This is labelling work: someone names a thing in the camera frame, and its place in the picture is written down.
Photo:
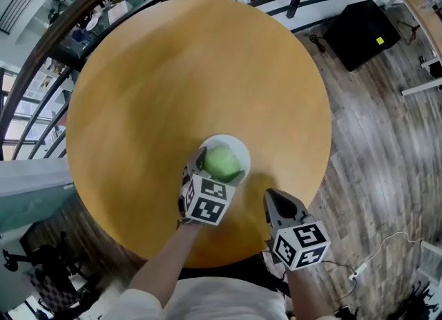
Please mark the rectangular wooden desk white legs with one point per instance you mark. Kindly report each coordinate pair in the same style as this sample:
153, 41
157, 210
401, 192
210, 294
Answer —
419, 11

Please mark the person's white shirt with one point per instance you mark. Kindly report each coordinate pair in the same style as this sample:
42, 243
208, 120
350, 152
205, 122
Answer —
224, 301

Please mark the person's left forearm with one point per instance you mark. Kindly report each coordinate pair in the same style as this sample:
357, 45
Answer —
165, 260

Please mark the small black tripod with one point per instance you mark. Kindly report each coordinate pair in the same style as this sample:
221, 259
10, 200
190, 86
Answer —
409, 30

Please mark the white round plate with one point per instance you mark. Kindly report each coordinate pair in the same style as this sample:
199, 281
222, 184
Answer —
238, 147

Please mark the small white round table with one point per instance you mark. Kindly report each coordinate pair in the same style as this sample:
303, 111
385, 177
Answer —
93, 21

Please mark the person's black trousers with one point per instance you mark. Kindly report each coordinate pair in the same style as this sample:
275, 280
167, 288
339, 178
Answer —
255, 270

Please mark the person's right forearm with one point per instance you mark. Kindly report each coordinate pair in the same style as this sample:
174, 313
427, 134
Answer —
307, 294

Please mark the white power strip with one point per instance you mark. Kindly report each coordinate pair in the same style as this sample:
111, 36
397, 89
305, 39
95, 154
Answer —
357, 271

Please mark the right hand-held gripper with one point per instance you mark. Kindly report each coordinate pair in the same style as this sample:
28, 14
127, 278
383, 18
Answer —
300, 246

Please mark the yellow sticky note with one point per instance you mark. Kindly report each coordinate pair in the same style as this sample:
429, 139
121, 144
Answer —
380, 40

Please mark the white shopping bag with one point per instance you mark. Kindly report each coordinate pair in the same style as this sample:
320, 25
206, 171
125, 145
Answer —
120, 11

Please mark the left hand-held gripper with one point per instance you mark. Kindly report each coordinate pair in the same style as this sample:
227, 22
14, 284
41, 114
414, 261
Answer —
207, 204

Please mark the black cabinet box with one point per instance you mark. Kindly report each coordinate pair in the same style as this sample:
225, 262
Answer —
359, 35

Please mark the white metal frame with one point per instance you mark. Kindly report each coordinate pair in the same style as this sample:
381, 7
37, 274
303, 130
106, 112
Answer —
431, 260

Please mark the black stand equipment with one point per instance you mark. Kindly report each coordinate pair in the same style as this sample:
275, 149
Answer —
52, 253

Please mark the checkered floor mat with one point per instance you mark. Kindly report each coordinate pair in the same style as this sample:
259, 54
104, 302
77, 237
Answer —
52, 291

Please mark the round wooden table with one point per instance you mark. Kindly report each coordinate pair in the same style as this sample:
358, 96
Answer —
41, 49

